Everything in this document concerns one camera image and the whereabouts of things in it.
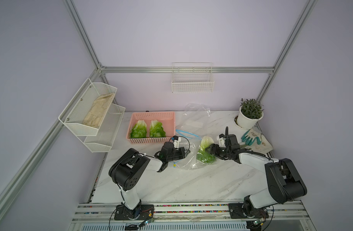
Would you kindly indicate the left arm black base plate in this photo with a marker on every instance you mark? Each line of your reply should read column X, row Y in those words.
column 140, row 212

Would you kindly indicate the aluminium front rail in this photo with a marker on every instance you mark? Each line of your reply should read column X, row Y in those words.
column 208, row 211

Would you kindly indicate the potted green plant white pot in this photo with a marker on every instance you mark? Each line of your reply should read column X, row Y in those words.
column 250, row 112

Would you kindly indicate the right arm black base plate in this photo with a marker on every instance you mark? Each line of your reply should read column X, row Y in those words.
column 244, row 210

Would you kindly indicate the pink plastic basket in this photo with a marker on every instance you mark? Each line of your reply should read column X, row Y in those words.
column 167, row 119

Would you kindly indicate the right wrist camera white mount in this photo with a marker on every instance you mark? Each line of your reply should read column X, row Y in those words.
column 222, row 140

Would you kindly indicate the beige cloth in shelf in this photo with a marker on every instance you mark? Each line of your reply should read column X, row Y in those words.
column 98, row 110

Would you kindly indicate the bagged chinese cabbage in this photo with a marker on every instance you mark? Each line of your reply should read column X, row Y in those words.
column 156, row 129

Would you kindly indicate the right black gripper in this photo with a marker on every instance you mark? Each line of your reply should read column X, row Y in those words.
column 215, row 152

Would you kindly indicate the white wire wall basket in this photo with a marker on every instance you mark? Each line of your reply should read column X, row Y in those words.
column 192, row 77

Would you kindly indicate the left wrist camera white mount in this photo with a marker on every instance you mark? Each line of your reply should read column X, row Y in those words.
column 176, row 141

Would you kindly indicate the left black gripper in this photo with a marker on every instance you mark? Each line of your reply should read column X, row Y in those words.
column 181, row 151

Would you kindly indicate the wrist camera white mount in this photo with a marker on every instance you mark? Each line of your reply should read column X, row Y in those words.
column 222, row 140
column 176, row 141

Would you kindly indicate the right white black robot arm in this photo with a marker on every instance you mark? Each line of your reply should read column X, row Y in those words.
column 284, row 183

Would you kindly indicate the white two-tier mesh shelf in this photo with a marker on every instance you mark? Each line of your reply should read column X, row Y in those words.
column 98, row 140

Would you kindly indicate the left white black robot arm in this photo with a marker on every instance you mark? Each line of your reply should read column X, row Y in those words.
column 128, row 169

